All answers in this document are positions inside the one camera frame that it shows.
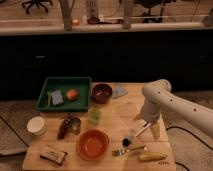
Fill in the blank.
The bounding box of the green plastic tray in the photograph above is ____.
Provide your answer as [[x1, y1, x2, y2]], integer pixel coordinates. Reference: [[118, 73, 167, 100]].
[[36, 77, 92, 112]]

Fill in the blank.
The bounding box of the black office chair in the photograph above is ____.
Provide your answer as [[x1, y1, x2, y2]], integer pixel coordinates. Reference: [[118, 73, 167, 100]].
[[21, 0, 53, 14], [134, 0, 176, 23]]

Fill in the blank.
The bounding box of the black office chair right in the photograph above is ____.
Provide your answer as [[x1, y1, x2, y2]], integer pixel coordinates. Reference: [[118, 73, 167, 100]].
[[134, 0, 176, 23]]

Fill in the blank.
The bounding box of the dark brown bowl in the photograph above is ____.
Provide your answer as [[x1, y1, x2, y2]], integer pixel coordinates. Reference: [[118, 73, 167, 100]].
[[91, 83, 112, 104]]

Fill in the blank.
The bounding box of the grey blue cloth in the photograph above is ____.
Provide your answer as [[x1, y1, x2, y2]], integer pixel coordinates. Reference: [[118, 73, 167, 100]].
[[112, 86, 128, 99]]

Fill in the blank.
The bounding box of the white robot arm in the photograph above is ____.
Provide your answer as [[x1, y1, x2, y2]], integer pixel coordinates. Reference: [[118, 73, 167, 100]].
[[139, 79, 213, 138]]

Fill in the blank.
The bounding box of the white round container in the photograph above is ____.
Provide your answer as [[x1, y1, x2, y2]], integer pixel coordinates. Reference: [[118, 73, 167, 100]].
[[27, 116, 47, 136]]

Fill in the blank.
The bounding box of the orange bowl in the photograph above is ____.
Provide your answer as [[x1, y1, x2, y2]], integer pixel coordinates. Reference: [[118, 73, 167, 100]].
[[76, 129, 109, 161]]

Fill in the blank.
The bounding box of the black cable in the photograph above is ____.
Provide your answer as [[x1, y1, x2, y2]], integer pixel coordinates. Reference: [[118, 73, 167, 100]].
[[165, 125, 213, 151]]

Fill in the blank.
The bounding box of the green plastic cup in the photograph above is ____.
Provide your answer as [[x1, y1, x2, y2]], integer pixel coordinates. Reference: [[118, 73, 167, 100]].
[[88, 108, 101, 125]]

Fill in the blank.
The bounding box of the green stick in tray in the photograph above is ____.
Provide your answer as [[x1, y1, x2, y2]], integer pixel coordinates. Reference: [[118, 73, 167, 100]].
[[47, 91, 52, 107]]

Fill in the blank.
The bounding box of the orange fruit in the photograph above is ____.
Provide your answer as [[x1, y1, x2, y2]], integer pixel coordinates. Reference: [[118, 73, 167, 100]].
[[66, 89, 78, 101]]

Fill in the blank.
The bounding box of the silver fork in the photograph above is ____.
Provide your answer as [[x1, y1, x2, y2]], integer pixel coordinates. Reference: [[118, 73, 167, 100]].
[[112, 145, 147, 156]]

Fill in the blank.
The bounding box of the small metal cup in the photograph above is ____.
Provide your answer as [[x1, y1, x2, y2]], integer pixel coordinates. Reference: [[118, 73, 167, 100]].
[[70, 118, 81, 134]]

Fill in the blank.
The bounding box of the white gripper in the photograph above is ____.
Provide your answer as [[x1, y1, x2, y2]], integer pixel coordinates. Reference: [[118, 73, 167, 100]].
[[133, 108, 160, 140]]

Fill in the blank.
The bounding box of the black-bristled brush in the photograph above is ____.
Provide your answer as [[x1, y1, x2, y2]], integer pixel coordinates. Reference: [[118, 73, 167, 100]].
[[122, 122, 151, 147]]

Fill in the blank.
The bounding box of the blue sponge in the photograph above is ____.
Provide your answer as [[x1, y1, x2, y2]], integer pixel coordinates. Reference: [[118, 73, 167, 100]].
[[51, 90, 64, 106]]

